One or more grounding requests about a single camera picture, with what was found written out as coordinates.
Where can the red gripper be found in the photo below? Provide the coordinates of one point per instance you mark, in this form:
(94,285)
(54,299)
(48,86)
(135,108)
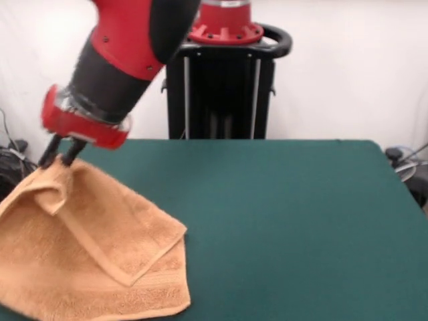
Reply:
(83,128)

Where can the tan terry towel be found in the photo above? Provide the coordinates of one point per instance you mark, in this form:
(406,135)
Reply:
(83,250)

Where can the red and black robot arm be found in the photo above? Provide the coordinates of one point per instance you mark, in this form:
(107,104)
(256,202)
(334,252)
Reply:
(133,43)

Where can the dark green table cloth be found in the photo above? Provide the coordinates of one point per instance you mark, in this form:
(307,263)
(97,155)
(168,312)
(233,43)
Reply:
(301,234)

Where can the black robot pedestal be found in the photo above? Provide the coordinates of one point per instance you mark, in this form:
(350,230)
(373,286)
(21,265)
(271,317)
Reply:
(227,100)

